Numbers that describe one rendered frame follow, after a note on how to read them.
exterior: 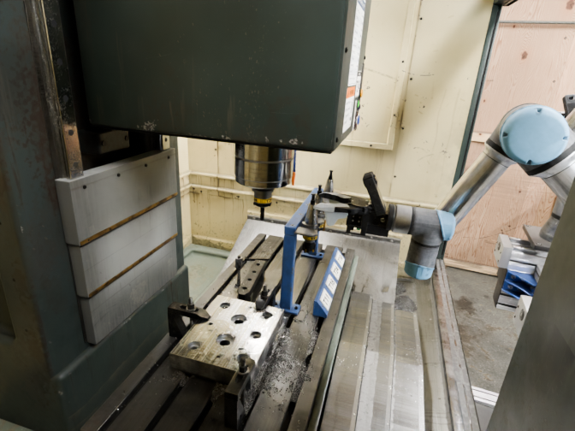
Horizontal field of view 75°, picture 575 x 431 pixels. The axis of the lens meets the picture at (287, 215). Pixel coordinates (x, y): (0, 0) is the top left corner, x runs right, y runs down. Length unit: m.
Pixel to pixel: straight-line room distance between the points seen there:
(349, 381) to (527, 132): 0.90
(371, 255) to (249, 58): 1.41
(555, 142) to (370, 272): 1.25
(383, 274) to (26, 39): 1.66
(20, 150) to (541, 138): 1.12
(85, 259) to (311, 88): 0.75
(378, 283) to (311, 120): 1.24
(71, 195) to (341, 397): 0.98
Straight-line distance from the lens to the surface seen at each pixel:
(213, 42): 0.92
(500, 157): 1.09
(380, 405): 1.35
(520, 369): 0.93
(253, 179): 0.96
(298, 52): 0.85
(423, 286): 2.15
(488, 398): 2.31
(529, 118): 0.93
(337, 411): 1.30
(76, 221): 1.11
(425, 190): 2.03
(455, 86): 1.96
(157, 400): 1.12
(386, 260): 2.04
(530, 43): 3.64
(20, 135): 1.04
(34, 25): 1.07
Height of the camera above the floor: 1.71
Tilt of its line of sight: 22 degrees down
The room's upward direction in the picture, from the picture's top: 3 degrees clockwise
